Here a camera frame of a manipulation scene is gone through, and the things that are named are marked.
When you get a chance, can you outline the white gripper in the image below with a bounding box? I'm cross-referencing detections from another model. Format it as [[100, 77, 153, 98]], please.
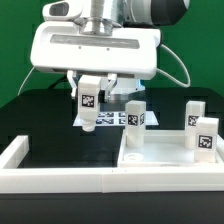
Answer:
[[30, 0, 161, 102]]

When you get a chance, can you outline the white square tabletop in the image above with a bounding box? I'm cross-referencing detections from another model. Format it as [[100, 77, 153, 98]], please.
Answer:
[[117, 128, 224, 168]]

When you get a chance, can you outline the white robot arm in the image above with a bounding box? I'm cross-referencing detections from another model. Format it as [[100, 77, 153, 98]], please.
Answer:
[[30, 0, 190, 100]]

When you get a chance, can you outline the white marker sheet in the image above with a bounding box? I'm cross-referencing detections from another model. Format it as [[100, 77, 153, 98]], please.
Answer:
[[72, 111, 160, 127]]

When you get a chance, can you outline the white U-shaped fence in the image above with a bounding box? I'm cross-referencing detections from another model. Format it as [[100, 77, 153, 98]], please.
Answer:
[[0, 136, 224, 194]]

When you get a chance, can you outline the white cable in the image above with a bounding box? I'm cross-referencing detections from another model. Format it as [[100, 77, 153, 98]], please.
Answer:
[[17, 65, 36, 97]]

